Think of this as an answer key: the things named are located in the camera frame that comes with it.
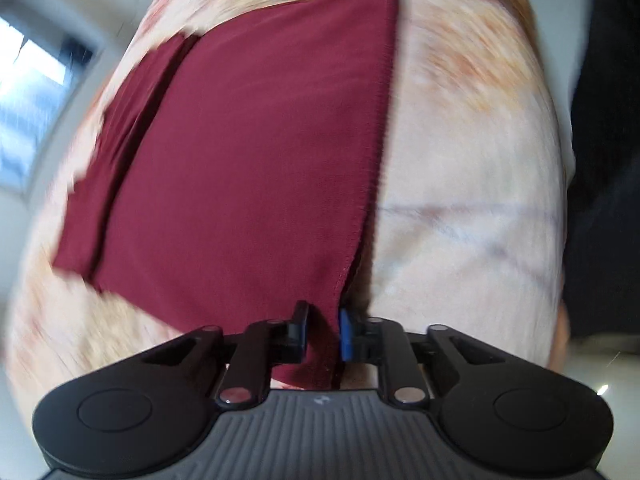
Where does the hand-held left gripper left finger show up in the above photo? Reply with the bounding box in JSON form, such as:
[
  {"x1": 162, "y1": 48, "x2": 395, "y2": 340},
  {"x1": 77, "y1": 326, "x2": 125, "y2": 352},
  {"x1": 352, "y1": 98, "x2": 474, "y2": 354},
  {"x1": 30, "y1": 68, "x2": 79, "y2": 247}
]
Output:
[{"x1": 142, "y1": 301, "x2": 311, "y2": 408}]

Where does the dark cloth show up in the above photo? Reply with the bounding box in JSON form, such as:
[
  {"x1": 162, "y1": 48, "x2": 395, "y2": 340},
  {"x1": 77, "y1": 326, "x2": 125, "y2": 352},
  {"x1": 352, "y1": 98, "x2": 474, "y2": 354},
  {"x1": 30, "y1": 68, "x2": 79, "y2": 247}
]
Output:
[{"x1": 562, "y1": 0, "x2": 640, "y2": 341}]

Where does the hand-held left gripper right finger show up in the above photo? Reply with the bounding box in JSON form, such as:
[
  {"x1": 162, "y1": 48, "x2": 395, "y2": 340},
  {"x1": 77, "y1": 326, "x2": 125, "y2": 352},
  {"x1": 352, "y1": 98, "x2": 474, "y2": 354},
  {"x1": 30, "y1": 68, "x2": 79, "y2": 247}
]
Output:
[{"x1": 339, "y1": 307, "x2": 506, "y2": 407}]

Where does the floral quilt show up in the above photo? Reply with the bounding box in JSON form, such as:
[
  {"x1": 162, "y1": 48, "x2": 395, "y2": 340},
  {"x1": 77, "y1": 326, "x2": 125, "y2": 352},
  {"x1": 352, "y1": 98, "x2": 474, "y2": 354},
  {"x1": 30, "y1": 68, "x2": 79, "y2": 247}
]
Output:
[{"x1": 5, "y1": 0, "x2": 576, "y2": 391}]

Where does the window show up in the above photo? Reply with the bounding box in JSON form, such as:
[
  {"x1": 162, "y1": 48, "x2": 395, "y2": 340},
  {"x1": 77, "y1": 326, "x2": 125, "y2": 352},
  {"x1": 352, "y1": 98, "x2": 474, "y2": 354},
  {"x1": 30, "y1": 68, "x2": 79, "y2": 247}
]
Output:
[{"x1": 0, "y1": 15, "x2": 96, "y2": 196}]

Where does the dark red long-sleeve shirt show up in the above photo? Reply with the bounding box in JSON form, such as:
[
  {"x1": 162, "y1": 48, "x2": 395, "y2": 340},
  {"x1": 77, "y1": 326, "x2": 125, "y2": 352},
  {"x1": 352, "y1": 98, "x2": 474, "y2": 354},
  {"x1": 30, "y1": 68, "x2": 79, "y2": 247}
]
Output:
[{"x1": 52, "y1": 0, "x2": 401, "y2": 391}]

